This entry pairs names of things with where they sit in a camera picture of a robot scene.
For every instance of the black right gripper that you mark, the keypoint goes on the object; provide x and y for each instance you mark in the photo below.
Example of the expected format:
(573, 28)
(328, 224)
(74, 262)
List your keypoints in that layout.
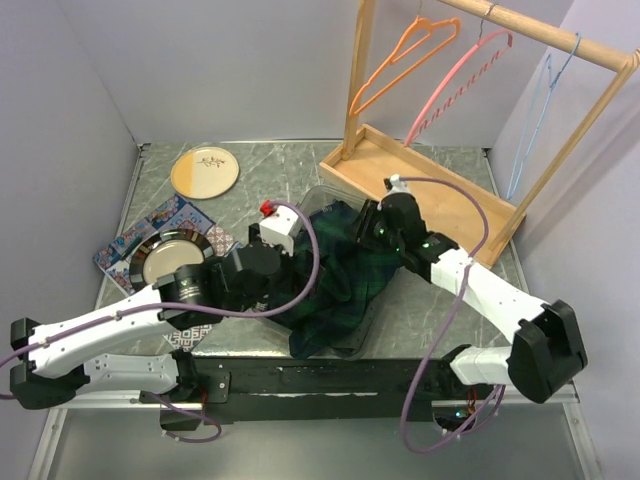
(370, 211)

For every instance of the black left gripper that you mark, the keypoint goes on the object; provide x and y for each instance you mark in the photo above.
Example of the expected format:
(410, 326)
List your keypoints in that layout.
(289, 263)

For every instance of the green plaid skirt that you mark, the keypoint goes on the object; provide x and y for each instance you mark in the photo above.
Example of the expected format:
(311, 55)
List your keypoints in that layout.
(340, 280)

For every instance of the orange plastic hanger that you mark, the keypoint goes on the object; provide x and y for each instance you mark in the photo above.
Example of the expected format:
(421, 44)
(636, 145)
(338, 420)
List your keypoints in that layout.
(420, 31)

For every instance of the blue wire hanger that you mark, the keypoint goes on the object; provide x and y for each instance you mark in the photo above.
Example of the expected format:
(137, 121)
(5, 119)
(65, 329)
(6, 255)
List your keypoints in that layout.
(545, 86)

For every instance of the pink plastic hanger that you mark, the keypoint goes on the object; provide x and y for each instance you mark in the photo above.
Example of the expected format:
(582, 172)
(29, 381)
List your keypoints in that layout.
(455, 112)

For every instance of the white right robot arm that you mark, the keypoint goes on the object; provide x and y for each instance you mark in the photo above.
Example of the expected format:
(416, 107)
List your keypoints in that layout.
(545, 350)

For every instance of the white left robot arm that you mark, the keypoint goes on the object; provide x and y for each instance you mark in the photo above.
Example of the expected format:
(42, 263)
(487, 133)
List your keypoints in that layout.
(59, 361)

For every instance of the clear plastic bin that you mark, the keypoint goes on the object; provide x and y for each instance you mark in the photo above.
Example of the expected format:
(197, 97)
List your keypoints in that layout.
(320, 197)

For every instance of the wooden clothes rack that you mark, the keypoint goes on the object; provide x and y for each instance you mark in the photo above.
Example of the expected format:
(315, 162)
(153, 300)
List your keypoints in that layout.
(367, 155)

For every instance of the patterned placemat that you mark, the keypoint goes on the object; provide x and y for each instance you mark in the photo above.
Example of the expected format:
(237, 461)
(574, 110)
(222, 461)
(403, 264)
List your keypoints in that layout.
(175, 212)

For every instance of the dark rimmed plate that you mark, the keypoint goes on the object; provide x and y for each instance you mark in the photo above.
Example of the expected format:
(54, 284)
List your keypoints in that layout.
(164, 252)

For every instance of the cream round plate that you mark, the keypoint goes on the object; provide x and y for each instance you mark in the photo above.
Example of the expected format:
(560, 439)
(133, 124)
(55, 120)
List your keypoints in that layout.
(204, 173)

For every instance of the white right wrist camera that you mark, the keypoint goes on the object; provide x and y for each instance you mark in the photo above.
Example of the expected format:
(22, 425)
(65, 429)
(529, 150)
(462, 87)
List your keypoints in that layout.
(396, 185)

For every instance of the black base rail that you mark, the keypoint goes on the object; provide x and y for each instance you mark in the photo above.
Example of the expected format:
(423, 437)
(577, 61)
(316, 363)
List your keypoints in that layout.
(239, 389)

